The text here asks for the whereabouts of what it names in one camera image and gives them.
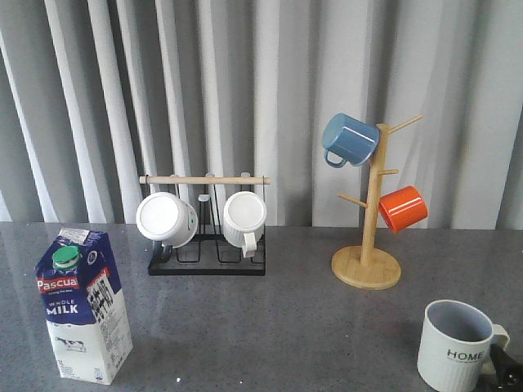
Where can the orange enamel mug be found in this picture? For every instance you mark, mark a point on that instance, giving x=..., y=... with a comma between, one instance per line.
x=402, y=208

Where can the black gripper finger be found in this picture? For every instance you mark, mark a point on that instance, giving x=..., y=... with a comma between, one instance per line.
x=508, y=371

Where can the wooden mug tree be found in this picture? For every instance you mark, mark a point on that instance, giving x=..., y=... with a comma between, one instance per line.
x=365, y=266

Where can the cream HOME mug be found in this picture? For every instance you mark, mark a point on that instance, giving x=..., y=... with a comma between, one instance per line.
x=455, y=345

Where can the white ribbed mug on rack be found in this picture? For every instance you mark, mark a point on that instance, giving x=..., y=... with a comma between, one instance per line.
x=243, y=222

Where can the black wire mug rack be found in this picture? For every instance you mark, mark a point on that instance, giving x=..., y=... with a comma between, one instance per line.
x=208, y=253

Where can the grey pleated curtain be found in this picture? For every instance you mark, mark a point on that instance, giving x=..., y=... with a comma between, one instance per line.
x=95, y=94

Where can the blue white milk carton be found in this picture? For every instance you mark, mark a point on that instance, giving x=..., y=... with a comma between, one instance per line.
x=86, y=315

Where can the blue enamel mug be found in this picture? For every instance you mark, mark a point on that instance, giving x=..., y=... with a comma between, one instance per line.
x=348, y=140

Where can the white mug left on rack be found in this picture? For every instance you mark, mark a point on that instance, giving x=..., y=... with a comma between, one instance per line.
x=165, y=219

